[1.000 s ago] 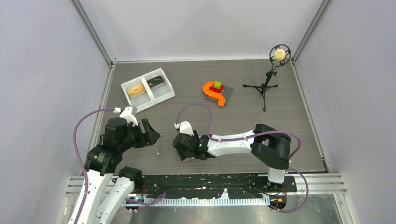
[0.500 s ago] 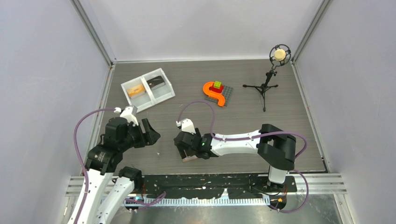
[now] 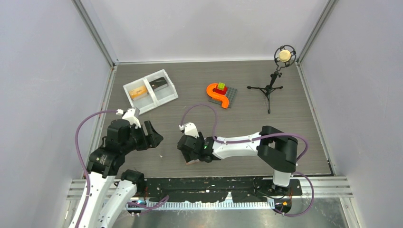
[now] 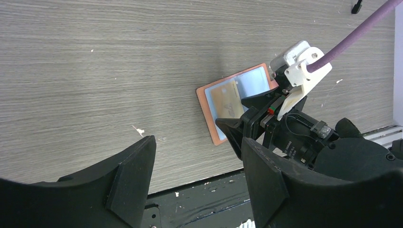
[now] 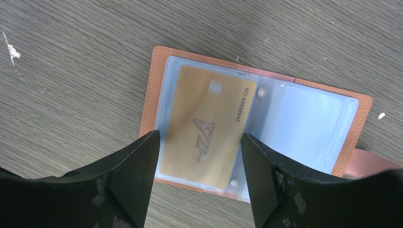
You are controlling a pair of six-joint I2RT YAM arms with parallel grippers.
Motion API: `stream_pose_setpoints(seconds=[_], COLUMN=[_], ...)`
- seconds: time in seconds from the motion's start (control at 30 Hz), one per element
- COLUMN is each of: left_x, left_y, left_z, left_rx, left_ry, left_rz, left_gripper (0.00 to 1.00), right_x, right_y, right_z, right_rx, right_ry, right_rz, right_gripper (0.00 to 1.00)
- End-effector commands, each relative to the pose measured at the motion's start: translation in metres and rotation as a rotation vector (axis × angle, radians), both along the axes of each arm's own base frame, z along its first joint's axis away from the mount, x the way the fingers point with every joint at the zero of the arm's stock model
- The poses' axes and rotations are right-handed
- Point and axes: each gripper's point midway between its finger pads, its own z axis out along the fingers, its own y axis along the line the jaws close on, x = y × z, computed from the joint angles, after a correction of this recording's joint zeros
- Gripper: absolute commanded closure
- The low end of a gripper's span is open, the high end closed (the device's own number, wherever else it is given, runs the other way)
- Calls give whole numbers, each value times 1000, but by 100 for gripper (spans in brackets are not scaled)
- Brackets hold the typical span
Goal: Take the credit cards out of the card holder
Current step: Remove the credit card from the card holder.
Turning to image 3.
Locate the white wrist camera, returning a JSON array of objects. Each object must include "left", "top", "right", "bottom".
[
  {"left": 179, "top": 122, "right": 199, "bottom": 138},
  {"left": 116, "top": 107, "right": 141, "bottom": 128}
]

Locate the pink leather card holder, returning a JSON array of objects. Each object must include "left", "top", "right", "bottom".
[{"left": 185, "top": 159, "right": 200, "bottom": 165}]

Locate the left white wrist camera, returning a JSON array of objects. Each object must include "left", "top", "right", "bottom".
[{"left": 116, "top": 107, "right": 141, "bottom": 128}]

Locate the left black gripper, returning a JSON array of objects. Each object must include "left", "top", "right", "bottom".
[{"left": 122, "top": 120, "right": 163, "bottom": 153}]

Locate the black card box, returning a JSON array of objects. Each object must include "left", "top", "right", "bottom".
[{"left": 149, "top": 77, "right": 168, "bottom": 92}]

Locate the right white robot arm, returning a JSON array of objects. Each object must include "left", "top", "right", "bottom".
[{"left": 177, "top": 123, "right": 298, "bottom": 195}]

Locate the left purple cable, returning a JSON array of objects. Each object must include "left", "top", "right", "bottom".
[{"left": 74, "top": 109, "right": 171, "bottom": 228}]

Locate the orange S-shaped toy track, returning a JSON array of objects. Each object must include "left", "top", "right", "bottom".
[{"left": 206, "top": 83, "right": 230, "bottom": 109}]

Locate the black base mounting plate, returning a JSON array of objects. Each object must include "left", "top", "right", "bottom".
[{"left": 137, "top": 176, "right": 302, "bottom": 203}]

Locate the grey toy baseplate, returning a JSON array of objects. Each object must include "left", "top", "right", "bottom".
[{"left": 206, "top": 87, "right": 238, "bottom": 108}]

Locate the white two-compartment tray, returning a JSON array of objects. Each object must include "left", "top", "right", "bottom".
[{"left": 123, "top": 69, "right": 179, "bottom": 114}]

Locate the green toy brick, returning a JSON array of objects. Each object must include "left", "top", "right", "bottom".
[{"left": 216, "top": 82, "right": 226, "bottom": 91}]

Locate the red toy brick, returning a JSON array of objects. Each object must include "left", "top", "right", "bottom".
[{"left": 214, "top": 84, "right": 228, "bottom": 95}]

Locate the aluminium frame rail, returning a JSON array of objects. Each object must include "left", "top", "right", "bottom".
[{"left": 67, "top": 177, "right": 353, "bottom": 210}]

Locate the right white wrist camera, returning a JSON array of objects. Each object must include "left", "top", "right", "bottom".
[{"left": 179, "top": 122, "right": 199, "bottom": 138}]

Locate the black tripod mic stand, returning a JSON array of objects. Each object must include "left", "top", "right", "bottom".
[{"left": 247, "top": 66, "right": 284, "bottom": 114}]

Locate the orange card box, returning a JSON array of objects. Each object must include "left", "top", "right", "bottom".
[{"left": 128, "top": 85, "right": 149, "bottom": 101}]

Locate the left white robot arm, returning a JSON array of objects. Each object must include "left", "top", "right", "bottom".
[{"left": 69, "top": 119, "right": 163, "bottom": 228}]

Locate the microphone with shock mount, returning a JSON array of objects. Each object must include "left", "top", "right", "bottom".
[{"left": 274, "top": 45, "right": 297, "bottom": 69}]

